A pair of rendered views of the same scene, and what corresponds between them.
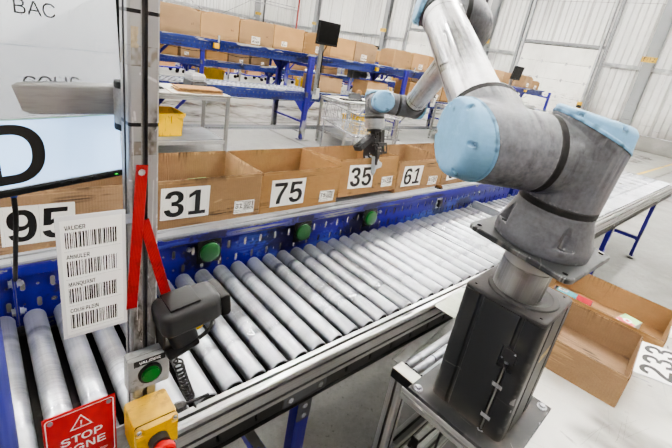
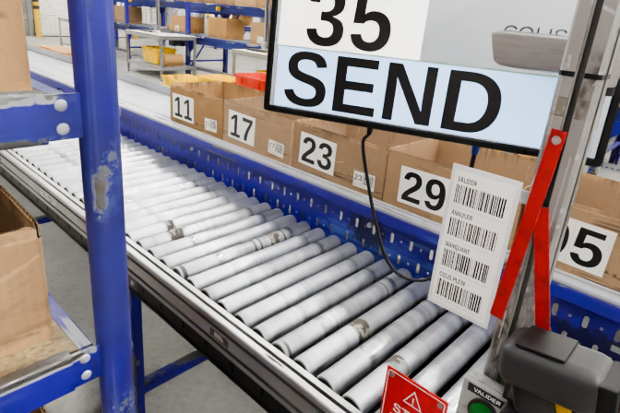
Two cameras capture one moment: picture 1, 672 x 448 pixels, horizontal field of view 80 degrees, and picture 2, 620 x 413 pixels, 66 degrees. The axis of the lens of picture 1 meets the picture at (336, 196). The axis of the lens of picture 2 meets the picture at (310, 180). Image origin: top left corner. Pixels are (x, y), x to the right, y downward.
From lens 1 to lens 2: 0.33 m
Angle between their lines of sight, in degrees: 80
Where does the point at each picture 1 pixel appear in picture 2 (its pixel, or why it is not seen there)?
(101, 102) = not seen: hidden behind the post
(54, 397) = (455, 395)
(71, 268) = (452, 225)
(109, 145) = not seen: hidden behind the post
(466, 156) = not seen: outside the picture
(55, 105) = (524, 58)
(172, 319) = (512, 354)
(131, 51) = not seen: outside the picture
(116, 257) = (496, 239)
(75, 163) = (528, 130)
